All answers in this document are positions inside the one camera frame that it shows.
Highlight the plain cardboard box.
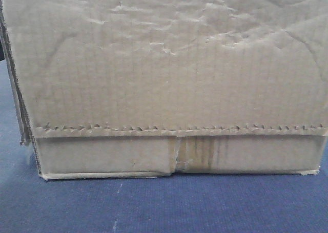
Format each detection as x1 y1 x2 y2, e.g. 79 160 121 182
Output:
1 0 327 180

